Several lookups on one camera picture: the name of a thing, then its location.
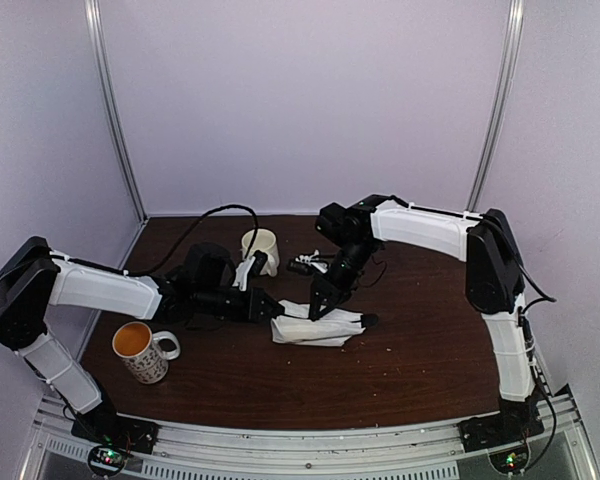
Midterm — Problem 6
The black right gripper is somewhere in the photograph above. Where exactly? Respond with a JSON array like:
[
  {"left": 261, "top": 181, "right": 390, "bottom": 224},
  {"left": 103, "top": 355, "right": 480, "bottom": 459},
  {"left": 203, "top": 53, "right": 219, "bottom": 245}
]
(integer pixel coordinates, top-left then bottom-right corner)
[{"left": 310, "top": 240, "right": 378, "bottom": 321}]

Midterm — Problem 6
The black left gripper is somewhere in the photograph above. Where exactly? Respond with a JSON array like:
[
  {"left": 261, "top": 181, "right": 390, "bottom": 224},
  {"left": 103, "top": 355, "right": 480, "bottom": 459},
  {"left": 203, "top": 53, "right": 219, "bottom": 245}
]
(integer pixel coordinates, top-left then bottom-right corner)
[{"left": 194, "top": 285, "right": 284, "bottom": 324}]

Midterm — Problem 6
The white paper bag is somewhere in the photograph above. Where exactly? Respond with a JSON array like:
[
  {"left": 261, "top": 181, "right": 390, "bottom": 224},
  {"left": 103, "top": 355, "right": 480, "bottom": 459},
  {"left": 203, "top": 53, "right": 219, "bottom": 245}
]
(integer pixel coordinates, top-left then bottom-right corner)
[{"left": 270, "top": 300, "right": 367, "bottom": 347}]

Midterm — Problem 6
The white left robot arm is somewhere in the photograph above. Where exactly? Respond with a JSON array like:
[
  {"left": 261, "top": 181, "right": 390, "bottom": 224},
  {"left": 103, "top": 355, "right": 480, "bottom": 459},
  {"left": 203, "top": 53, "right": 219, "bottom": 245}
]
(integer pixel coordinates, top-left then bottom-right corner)
[{"left": 0, "top": 236, "right": 284, "bottom": 444}]

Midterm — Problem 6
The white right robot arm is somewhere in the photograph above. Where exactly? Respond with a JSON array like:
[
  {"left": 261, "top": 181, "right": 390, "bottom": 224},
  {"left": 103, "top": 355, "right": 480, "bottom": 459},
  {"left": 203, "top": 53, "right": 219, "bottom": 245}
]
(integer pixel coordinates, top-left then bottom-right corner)
[{"left": 308, "top": 194, "right": 554, "bottom": 442}]

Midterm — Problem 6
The patterned mug orange inside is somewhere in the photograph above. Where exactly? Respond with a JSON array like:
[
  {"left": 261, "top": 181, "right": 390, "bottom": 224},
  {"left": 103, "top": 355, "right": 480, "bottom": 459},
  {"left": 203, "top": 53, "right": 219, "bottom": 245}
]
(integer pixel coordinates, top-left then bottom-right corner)
[{"left": 112, "top": 321, "right": 181, "bottom": 385}]

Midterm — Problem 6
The cream ceramic mug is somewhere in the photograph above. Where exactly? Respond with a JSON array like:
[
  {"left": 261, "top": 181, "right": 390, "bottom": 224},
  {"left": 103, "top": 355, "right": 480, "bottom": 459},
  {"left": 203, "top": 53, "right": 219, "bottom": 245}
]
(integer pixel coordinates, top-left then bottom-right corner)
[{"left": 241, "top": 228, "right": 280, "bottom": 277}]

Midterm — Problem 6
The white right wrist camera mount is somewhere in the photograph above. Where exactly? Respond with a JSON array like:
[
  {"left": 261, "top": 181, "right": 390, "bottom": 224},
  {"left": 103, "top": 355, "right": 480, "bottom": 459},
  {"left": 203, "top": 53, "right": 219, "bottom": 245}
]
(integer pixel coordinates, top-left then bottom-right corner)
[{"left": 286, "top": 250, "right": 335, "bottom": 276}]

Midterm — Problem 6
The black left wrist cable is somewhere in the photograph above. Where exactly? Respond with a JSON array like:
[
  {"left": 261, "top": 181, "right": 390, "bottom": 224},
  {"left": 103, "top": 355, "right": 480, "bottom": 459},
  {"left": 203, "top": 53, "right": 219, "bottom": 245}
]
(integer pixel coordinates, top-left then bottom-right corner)
[{"left": 139, "top": 202, "right": 260, "bottom": 276}]

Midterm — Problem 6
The aluminium front rail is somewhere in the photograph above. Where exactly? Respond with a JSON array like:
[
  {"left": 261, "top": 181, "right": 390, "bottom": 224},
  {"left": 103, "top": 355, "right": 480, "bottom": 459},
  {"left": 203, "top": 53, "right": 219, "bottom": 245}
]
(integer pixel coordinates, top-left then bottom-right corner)
[{"left": 19, "top": 384, "right": 596, "bottom": 480}]

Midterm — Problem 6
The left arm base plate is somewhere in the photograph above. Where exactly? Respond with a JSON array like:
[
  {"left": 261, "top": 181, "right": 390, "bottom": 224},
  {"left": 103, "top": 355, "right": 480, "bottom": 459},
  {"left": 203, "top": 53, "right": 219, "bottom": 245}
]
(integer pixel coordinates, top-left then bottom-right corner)
[{"left": 71, "top": 415, "right": 159, "bottom": 454}]

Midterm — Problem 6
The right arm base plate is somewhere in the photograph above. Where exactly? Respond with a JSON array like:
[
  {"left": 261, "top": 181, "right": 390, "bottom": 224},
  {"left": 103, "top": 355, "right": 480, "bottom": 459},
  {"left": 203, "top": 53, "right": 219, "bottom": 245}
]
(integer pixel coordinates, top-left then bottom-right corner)
[{"left": 458, "top": 412, "right": 545, "bottom": 452}]

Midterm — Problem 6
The left aluminium corner post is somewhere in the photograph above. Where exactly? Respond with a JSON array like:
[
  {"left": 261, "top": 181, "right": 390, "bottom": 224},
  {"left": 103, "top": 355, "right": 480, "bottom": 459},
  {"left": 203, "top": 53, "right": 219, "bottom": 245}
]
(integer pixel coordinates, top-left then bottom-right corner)
[{"left": 84, "top": 0, "right": 148, "bottom": 224}]

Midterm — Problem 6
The aluminium corner post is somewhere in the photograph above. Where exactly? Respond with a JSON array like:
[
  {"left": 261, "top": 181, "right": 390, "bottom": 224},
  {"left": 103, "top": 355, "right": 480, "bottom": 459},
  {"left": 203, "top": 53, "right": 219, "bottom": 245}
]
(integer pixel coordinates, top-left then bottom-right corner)
[
  {"left": 465, "top": 0, "right": 525, "bottom": 211},
  {"left": 84, "top": 0, "right": 148, "bottom": 224}
]

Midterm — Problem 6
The right aluminium corner post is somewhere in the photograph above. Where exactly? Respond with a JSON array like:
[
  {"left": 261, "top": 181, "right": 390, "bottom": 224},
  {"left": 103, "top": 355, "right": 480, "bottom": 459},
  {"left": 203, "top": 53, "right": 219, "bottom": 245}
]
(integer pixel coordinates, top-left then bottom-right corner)
[{"left": 465, "top": 0, "right": 525, "bottom": 211}]

